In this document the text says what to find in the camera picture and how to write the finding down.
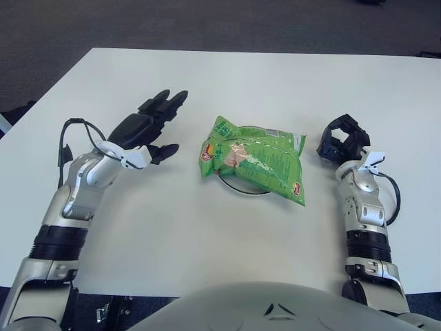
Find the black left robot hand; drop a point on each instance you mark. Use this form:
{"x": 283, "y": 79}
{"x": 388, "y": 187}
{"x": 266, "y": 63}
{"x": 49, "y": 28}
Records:
{"x": 134, "y": 129}

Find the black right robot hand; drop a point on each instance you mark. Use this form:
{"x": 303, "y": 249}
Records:
{"x": 358, "y": 143}

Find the green snack bag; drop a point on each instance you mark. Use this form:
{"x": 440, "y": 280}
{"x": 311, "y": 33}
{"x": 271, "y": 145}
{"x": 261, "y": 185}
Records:
{"x": 255, "y": 162}

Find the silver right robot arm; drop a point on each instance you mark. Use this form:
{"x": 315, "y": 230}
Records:
{"x": 367, "y": 213}

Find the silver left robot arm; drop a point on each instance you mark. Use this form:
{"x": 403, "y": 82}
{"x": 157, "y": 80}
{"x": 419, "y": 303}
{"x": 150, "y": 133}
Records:
{"x": 72, "y": 200}

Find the white plate black rim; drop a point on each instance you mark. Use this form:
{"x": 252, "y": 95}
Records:
{"x": 237, "y": 188}

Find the white table leg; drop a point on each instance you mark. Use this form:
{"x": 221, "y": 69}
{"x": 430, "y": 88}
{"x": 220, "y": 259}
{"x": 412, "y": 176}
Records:
{"x": 4, "y": 122}

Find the grey robot torso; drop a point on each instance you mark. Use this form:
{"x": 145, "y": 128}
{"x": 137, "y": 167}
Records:
{"x": 248, "y": 310}

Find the metal stand bracket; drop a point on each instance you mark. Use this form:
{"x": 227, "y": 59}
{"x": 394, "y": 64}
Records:
{"x": 101, "y": 312}

